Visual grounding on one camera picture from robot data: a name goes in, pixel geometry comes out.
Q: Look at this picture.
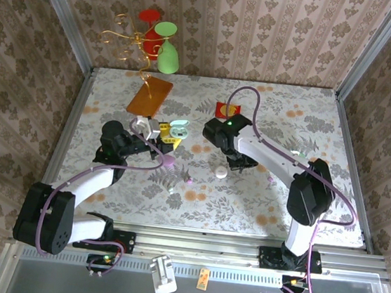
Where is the black controller board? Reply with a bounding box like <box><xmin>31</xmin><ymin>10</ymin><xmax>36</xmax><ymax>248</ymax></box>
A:
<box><xmin>84</xmin><ymin>251</ymin><xmax>123</xmax><ymax>281</ymax></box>
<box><xmin>279</xmin><ymin>275</ymin><xmax>310</xmax><ymax>293</ymax></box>

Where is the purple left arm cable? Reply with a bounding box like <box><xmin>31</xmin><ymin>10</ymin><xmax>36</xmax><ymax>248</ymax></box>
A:
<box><xmin>35</xmin><ymin>107</ymin><xmax>171</xmax><ymax>268</ymax></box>

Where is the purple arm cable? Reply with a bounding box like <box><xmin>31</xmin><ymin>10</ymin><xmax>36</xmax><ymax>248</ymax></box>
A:
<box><xmin>35</xmin><ymin>107</ymin><xmax>171</xmax><ymax>268</ymax></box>
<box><xmin>205</xmin><ymin>82</ymin><xmax>371</xmax><ymax>293</ymax></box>

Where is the red snack packet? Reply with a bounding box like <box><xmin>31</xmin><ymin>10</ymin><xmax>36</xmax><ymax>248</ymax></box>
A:
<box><xmin>215</xmin><ymin>101</ymin><xmax>243</xmax><ymax>121</ymax></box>

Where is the aluminium frame post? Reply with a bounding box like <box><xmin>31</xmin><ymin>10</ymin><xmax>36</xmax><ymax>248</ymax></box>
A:
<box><xmin>17</xmin><ymin>0</ymin><xmax>102</xmax><ymax>72</ymax></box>
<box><xmin>334</xmin><ymin>0</ymin><xmax>391</xmax><ymax>106</ymax></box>

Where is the slotted grey cable duct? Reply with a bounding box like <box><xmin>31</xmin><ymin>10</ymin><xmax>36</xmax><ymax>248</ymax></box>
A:
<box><xmin>20</xmin><ymin>245</ymin><xmax>286</xmax><ymax>289</ymax></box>

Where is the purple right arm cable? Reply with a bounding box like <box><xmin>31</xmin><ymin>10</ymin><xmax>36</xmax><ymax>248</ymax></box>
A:
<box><xmin>205</xmin><ymin>82</ymin><xmax>371</xmax><ymax>293</ymax></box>

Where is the green wine glass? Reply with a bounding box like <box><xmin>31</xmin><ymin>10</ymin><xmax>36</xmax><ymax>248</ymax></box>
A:
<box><xmin>149</xmin><ymin>20</ymin><xmax>185</xmax><ymax>75</ymax></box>

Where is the aluminium front rail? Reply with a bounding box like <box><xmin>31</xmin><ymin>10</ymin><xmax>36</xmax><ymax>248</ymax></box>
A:
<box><xmin>7</xmin><ymin>208</ymin><xmax>391</xmax><ymax>287</ymax></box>

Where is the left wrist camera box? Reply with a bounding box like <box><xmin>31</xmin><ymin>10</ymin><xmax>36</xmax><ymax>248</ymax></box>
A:
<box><xmin>131</xmin><ymin>114</ymin><xmax>164</xmax><ymax>143</ymax></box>

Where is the gold wire cup stand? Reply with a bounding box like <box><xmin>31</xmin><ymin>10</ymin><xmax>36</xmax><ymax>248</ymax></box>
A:
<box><xmin>89</xmin><ymin>10</ymin><xmax>182</xmax><ymax>122</ymax></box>

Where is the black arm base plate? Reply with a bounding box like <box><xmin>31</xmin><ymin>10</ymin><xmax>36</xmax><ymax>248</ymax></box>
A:
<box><xmin>257</xmin><ymin>245</ymin><xmax>326</xmax><ymax>275</ymax></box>
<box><xmin>71</xmin><ymin>225</ymin><xmax>137</xmax><ymax>255</ymax></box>

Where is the aluminium table side rail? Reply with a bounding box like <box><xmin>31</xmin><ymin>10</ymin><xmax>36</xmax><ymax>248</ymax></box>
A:
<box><xmin>317</xmin><ymin>91</ymin><xmax>391</xmax><ymax>254</ymax></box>
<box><xmin>41</xmin><ymin>63</ymin><xmax>96</xmax><ymax>191</ymax></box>

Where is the red wine glass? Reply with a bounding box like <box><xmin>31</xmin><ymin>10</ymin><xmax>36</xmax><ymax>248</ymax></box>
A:
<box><xmin>133</xmin><ymin>8</ymin><xmax>169</xmax><ymax>62</ymax></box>

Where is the white plastic bracket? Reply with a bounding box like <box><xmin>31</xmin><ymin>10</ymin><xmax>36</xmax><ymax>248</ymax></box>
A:
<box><xmin>146</xmin><ymin>253</ymin><xmax>182</xmax><ymax>293</ymax></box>

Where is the orange tag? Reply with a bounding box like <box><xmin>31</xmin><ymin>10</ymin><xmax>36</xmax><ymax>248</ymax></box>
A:
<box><xmin>195</xmin><ymin>266</ymin><xmax>211</xmax><ymax>292</ymax></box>

